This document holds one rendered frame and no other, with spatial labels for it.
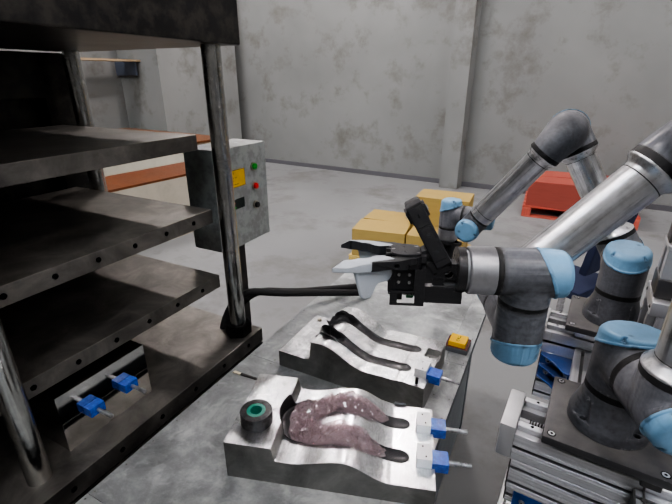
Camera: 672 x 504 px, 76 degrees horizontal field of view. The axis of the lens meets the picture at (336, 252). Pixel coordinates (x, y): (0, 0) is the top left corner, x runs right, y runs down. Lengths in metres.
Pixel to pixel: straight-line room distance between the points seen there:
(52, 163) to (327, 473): 0.98
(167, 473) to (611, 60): 6.94
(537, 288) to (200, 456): 0.94
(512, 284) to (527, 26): 6.82
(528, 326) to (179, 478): 0.90
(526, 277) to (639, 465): 0.50
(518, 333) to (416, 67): 7.23
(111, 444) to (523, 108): 6.85
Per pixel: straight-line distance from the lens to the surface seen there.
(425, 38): 7.79
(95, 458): 1.40
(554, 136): 1.37
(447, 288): 0.68
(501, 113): 7.42
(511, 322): 0.72
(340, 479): 1.13
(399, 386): 1.33
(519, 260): 0.68
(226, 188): 1.50
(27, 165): 1.21
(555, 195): 6.16
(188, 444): 1.32
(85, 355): 1.36
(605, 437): 1.06
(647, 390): 0.88
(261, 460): 1.15
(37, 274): 1.22
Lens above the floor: 1.71
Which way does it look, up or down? 22 degrees down
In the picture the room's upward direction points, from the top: straight up
